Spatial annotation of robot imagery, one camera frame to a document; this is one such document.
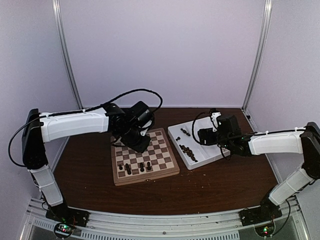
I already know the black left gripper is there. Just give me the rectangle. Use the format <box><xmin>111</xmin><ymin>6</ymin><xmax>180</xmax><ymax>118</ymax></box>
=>
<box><xmin>117</xmin><ymin>125</ymin><xmax>152</xmax><ymax>154</ymax></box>

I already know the white plastic divided tray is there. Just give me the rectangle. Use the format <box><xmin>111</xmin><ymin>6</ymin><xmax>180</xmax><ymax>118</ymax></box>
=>
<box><xmin>167</xmin><ymin>121</ymin><xmax>230</xmax><ymax>170</ymax></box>

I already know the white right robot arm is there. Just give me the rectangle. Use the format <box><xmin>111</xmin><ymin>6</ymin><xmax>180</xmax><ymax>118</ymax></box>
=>
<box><xmin>192</xmin><ymin>112</ymin><xmax>320</xmax><ymax>221</ymax></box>

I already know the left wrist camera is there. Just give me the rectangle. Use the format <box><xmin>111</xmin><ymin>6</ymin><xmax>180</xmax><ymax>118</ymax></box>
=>
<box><xmin>140</xmin><ymin>122</ymin><xmax>153</xmax><ymax>136</ymax></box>

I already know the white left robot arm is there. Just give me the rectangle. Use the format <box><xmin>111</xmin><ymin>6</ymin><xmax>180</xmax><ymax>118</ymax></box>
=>
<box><xmin>12</xmin><ymin>101</ymin><xmax>155</xmax><ymax>222</ymax></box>

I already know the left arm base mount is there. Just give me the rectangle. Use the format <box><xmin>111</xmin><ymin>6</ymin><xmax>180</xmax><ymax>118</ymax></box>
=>
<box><xmin>45</xmin><ymin>198</ymin><xmax>90</xmax><ymax>227</ymax></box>

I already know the aluminium frame post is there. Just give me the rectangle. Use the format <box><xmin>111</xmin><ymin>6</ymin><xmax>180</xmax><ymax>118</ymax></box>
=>
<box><xmin>241</xmin><ymin>0</ymin><xmax>273</xmax><ymax>112</ymax></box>
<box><xmin>52</xmin><ymin>0</ymin><xmax>83</xmax><ymax>109</ymax></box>

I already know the aluminium front rail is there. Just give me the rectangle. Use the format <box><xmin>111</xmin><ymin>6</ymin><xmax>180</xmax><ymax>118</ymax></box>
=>
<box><xmin>24</xmin><ymin>194</ymin><xmax>303</xmax><ymax>240</ymax></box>

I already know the left aluminium frame post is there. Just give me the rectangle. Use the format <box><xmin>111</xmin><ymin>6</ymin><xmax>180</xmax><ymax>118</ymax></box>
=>
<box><xmin>52</xmin><ymin>0</ymin><xmax>83</xmax><ymax>109</ymax></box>

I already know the right aluminium frame post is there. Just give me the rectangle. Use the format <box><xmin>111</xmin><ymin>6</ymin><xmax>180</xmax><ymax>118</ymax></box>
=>
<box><xmin>241</xmin><ymin>0</ymin><xmax>273</xmax><ymax>112</ymax></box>

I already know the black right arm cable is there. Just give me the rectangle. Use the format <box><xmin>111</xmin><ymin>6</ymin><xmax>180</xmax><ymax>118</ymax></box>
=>
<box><xmin>191</xmin><ymin>111</ymin><xmax>221</xmax><ymax>147</ymax></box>

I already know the dark chess knight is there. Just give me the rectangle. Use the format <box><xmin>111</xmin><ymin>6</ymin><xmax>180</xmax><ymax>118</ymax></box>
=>
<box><xmin>180</xmin><ymin>145</ymin><xmax>193</xmax><ymax>154</ymax></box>

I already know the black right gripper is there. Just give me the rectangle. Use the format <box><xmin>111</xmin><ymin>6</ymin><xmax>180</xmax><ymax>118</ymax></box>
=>
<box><xmin>198</xmin><ymin>127</ymin><xmax>232</xmax><ymax>151</ymax></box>

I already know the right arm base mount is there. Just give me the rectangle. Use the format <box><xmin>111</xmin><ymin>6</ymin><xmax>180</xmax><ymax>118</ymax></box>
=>
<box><xmin>239</xmin><ymin>198</ymin><xmax>283</xmax><ymax>227</ymax></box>

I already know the wooden chess board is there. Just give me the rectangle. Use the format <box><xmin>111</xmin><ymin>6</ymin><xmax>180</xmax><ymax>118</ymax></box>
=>
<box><xmin>111</xmin><ymin>128</ymin><xmax>180</xmax><ymax>186</ymax></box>

